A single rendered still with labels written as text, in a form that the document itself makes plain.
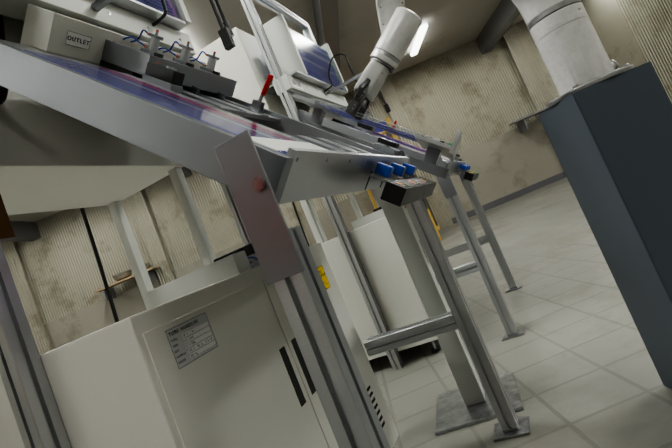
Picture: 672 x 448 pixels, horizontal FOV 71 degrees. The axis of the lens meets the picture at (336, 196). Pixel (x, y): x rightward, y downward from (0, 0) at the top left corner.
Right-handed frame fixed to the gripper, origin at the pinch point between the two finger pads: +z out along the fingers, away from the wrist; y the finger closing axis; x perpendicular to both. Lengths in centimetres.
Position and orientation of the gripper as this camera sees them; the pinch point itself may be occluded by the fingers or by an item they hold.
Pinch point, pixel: (355, 112)
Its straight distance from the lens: 139.3
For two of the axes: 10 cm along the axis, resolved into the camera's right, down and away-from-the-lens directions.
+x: 8.4, 5.0, -2.1
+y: -2.5, 0.1, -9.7
